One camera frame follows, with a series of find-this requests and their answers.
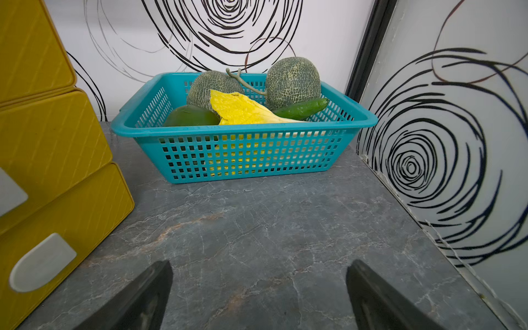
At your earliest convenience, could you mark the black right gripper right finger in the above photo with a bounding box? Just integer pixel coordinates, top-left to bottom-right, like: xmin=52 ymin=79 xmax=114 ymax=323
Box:
xmin=346 ymin=259 xmax=442 ymax=330

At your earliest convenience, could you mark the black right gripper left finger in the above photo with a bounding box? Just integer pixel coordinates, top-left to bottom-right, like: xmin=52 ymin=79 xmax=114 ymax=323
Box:
xmin=76 ymin=260 xmax=173 ymax=329

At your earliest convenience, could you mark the yellow plastic drawer cabinet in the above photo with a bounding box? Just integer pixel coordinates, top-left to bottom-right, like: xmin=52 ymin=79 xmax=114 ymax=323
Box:
xmin=1 ymin=1 xmax=134 ymax=329

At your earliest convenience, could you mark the teal plastic basket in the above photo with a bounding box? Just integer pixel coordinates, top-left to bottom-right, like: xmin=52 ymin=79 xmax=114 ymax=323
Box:
xmin=111 ymin=72 xmax=378 ymax=184

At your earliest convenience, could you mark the green avocado toy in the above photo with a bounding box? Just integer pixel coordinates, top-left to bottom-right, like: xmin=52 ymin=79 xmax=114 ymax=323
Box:
xmin=163 ymin=104 xmax=221 ymax=127

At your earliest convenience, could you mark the green cucumber toy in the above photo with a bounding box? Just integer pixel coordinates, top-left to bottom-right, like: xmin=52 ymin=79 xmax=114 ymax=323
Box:
xmin=274 ymin=98 xmax=329 ymax=120

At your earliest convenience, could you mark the left netted melon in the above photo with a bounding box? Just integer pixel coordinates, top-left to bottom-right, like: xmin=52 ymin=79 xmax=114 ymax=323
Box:
xmin=187 ymin=71 xmax=244 ymax=112

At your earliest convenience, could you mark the netted melon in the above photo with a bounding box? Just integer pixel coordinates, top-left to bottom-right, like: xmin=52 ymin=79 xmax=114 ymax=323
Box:
xmin=187 ymin=71 xmax=244 ymax=112
xmin=265 ymin=57 xmax=321 ymax=111

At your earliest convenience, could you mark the right netted melon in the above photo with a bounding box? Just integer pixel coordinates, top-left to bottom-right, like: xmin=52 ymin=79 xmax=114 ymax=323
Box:
xmin=265 ymin=57 xmax=321 ymax=111

